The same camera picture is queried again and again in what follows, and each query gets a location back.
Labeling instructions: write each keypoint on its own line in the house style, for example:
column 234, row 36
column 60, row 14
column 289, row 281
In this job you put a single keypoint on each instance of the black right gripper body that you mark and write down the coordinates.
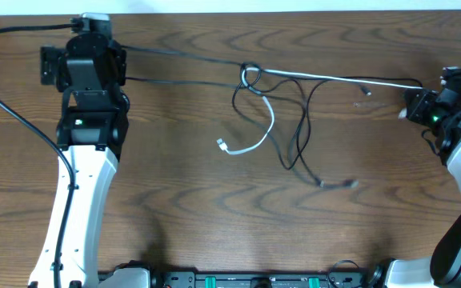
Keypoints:
column 430, row 111

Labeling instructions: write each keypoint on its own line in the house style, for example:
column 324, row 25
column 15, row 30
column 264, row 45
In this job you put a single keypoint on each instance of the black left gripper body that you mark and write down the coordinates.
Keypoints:
column 54, row 57

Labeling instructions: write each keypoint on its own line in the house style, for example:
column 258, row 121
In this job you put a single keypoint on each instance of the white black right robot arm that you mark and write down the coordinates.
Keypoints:
column 443, row 268

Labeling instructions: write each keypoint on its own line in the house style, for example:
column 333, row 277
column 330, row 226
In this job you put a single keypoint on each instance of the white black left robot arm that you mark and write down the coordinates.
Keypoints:
column 92, row 129

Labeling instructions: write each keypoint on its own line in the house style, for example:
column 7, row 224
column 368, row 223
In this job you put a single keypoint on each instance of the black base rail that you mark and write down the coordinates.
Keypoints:
column 141, row 274

